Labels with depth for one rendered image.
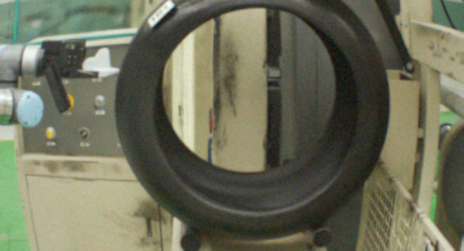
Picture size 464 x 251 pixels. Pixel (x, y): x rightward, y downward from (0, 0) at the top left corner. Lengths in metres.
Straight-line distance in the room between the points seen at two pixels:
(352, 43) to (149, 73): 0.40
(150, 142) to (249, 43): 0.47
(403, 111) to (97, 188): 0.97
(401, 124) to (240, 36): 0.47
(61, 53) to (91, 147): 0.74
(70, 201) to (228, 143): 0.63
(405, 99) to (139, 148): 0.72
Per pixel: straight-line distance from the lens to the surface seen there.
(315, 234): 1.48
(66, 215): 2.19
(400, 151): 1.79
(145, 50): 1.36
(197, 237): 1.46
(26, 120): 1.38
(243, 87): 1.75
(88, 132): 2.14
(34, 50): 1.49
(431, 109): 1.81
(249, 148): 1.78
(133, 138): 1.39
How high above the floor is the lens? 1.45
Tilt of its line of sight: 12 degrees down
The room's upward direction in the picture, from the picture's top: straight up
